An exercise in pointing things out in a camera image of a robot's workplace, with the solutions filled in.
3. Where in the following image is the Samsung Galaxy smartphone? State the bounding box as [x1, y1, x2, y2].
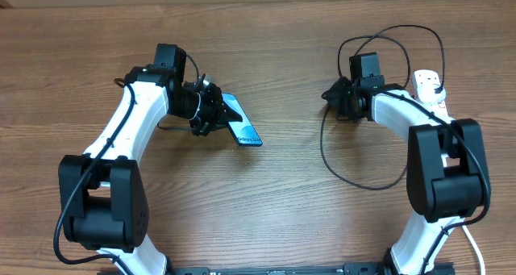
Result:
[223, 93, 263, 147]

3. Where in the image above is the black USB charging cable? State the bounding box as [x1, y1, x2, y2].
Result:
[319, 24, 447, 191]

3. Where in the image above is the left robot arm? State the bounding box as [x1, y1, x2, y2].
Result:
[52, 44, 255, 274]

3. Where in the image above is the white charger plug adapter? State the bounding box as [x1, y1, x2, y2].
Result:
[415, 84, 446, 104]

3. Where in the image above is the white power strip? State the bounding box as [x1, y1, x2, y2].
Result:
[412, 69, 452, 122]

